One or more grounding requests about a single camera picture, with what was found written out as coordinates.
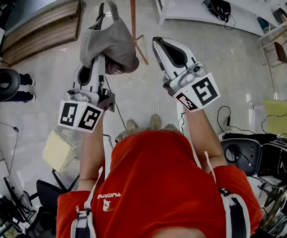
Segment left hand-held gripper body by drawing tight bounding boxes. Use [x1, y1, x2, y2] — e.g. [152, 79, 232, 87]
[58, 87, 116, 133]

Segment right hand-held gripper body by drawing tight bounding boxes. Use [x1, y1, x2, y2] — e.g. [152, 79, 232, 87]
[162, 61, 221, 113]

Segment grey cloth cap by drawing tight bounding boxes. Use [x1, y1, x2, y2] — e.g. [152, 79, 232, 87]
[79, 0, 141, 75]

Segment wooden stick stand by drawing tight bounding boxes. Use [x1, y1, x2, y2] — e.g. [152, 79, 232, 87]
[129, 0, 149, 65]

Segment person's left forearm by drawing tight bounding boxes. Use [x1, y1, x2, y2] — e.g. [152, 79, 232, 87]
[78, 112, 107, 192]

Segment person's right forearm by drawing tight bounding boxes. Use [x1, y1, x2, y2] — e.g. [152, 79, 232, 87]
[182, 107, 229, 175]

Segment white metal shelf rack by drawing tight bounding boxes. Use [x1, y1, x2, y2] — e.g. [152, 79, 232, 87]
[152, 0, 287, 41]

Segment cream foam block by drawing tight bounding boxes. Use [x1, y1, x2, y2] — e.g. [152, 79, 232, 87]
[42, 127, 75, 174]

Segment black equipment bag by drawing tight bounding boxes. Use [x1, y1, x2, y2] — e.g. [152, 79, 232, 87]
[202, 0, 232, 22]

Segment wooden slatted platform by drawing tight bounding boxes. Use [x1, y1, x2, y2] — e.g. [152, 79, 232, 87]
[1, 0, 82, 67]

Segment person's camouflage trousers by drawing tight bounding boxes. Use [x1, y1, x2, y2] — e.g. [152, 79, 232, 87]
[114, 123, 184, 144]

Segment yellow-green foam block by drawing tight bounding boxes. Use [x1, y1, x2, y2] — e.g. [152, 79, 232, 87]
[262, 94, 287, 140]

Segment black folding chair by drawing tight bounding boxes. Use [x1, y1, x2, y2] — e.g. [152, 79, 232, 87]
[24, 168, 81, 238]

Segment wooden chair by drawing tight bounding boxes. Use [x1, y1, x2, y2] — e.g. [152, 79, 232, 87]
[258, 13, 287, 67]

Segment black mesh office chair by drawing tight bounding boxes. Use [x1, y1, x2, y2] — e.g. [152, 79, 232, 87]
[219, 132, 287, 188]

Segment person's red shirt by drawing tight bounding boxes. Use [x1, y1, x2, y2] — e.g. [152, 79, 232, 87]
[56, 129, 263, 238]

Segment white cable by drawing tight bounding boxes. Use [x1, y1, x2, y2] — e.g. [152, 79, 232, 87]
[128, 72, 160, 117]

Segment black cable with plug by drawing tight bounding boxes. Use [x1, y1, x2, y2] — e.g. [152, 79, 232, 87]
[216, 105, 256, 135]

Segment black cable with adapter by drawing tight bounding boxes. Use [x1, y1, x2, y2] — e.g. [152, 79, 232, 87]
[0, 116, 19, 175]

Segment white and dark harness strap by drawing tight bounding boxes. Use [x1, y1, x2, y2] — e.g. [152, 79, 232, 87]
[70, 166, 104, 238]
[204, 150, 251, 238]

